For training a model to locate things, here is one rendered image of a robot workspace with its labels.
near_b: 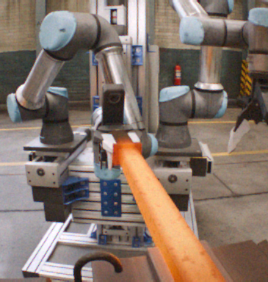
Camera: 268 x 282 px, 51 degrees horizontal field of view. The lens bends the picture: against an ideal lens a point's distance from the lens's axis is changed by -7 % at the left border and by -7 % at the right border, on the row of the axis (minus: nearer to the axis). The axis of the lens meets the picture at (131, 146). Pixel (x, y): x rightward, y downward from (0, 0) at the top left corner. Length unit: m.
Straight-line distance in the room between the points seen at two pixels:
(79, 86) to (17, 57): 1.68
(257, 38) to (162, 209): 0.51
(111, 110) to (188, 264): 0.45
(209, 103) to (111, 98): 0.62
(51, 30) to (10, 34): 6.67
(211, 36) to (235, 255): 0.59
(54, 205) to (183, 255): 1.03
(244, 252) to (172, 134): 0.91
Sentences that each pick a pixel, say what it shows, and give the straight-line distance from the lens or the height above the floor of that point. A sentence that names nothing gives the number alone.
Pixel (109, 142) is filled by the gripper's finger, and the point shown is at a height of 1.01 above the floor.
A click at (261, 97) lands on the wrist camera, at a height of 1.08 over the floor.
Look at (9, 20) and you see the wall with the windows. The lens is 7.59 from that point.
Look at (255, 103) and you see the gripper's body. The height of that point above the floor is 1.07.
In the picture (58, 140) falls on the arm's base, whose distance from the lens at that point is 1.24.
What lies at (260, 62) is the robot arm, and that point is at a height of 1.16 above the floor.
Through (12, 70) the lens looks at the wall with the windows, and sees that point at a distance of 7.50.
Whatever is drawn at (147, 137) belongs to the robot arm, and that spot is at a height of 0.92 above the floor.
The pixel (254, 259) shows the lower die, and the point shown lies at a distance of 0.28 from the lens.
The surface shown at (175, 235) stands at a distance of 0.26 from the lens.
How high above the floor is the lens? 1.15
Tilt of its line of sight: 17 degrees down
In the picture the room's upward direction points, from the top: straight up
